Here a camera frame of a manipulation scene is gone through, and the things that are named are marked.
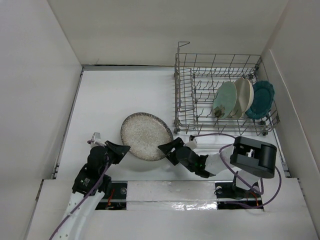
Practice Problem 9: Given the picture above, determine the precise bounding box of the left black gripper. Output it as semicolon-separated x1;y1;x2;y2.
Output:
99;140;130;175

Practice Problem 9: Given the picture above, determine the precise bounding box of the speckled brown round plate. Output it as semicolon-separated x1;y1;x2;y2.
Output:
120;112;173;162

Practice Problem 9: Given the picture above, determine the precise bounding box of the mint green flower plate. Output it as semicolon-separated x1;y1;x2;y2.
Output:
212;81;237;119

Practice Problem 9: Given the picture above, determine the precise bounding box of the cream divided plate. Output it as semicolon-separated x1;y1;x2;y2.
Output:
229;77;254;119

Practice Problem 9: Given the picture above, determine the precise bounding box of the dark teal scalloped plate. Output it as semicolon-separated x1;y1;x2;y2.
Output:
245;81;275;120

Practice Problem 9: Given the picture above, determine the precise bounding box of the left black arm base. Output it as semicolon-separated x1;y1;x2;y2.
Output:
95;181;128;210

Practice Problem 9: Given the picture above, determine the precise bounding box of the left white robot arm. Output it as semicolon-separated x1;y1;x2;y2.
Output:
49;136;131;240

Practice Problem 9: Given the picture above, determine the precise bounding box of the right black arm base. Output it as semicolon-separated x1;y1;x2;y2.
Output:
214;182;264;210

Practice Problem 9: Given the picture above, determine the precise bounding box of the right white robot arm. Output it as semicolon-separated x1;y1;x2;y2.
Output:
157;133;277;197

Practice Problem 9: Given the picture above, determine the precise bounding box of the silver foil tape strip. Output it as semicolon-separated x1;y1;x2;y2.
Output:
126;181;218;211

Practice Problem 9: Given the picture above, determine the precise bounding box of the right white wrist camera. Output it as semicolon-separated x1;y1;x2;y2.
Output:
184;135;198;150

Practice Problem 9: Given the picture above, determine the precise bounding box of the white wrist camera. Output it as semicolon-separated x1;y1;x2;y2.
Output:
184;135;198;150
87;132;105;148

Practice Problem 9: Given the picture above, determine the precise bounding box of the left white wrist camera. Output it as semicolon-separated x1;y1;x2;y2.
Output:
87;132;105;148

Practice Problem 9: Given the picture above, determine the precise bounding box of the grey wire dish rack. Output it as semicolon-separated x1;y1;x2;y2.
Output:
174;50;280;136

